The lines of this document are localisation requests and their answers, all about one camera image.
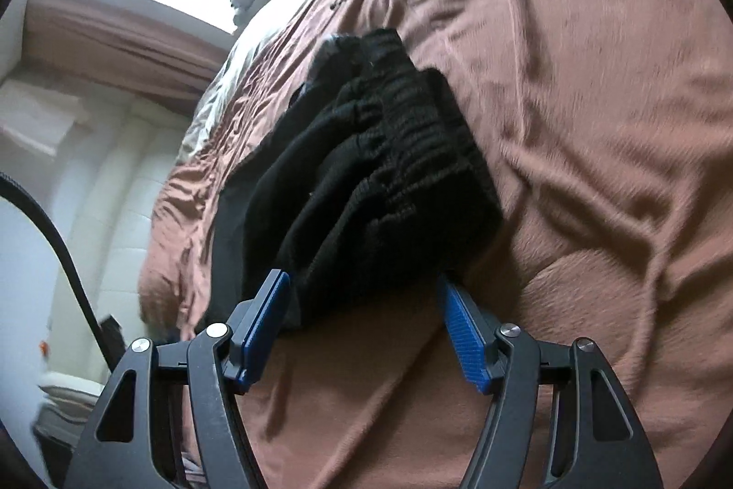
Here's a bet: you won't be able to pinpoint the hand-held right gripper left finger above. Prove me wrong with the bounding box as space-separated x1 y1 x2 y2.
63 268 293 489

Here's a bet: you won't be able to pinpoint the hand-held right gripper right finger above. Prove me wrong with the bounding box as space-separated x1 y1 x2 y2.
436 274 665 489

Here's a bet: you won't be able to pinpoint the black pants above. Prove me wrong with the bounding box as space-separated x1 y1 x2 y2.
195 27 505 338

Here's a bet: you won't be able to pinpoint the brown blanket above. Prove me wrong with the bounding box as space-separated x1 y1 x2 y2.
137 0 733 489

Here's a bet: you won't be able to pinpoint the white bed sheet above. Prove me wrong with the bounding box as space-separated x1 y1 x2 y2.
177 0 345 163

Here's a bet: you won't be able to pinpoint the brown curtain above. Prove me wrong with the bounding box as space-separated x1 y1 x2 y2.
23 0 230 112

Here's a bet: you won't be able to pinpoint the thick black cable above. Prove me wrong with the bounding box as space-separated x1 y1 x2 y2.
0 171 118 372

